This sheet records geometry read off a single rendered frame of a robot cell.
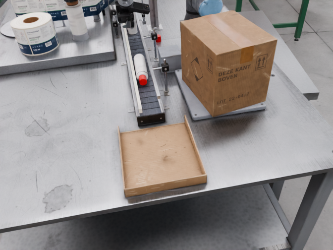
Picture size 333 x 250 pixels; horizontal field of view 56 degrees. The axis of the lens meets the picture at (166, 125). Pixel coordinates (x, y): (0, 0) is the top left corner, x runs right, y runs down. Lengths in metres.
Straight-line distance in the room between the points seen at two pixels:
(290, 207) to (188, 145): 1.07
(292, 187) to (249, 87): 1.06
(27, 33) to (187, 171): 1.07
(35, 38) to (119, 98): 0.57
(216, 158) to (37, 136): 0.68
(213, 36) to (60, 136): 0.68
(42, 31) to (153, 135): 0.84
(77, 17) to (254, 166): 1.17
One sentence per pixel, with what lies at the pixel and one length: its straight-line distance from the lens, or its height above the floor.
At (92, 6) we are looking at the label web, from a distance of 1.98.
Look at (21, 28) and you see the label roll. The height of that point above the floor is 1.02.
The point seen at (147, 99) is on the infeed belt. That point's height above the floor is 0.88.
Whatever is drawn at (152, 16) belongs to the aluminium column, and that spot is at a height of 0.91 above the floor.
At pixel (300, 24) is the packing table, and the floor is 0.19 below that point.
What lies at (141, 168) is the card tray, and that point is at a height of 0.83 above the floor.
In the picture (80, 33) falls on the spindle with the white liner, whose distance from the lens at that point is 1.79.
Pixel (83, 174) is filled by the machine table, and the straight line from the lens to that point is 1.10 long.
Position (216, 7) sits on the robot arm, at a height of 1.05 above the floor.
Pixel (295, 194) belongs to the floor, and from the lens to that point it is 2.12.
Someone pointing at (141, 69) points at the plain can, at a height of 0.93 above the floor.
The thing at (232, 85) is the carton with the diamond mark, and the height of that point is 0.98.
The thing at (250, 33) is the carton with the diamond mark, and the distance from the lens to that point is 1.20.
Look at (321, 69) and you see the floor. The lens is 3.32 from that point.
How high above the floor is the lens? 1.63
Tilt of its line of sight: 41 degrees down
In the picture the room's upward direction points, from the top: 4 degrees counter-clockwise
